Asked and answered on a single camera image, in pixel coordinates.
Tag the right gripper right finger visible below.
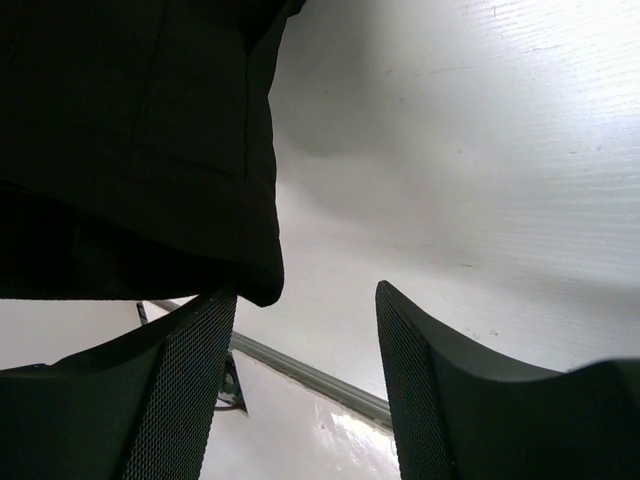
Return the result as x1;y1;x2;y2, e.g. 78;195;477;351
375;281;639;479

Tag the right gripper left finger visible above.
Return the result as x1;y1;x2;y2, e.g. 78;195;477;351
1;287;236;479

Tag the black pleated skirt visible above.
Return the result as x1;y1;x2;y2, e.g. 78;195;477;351
1;0;302;307

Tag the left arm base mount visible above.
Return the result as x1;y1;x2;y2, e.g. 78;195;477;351
215;352;248;414

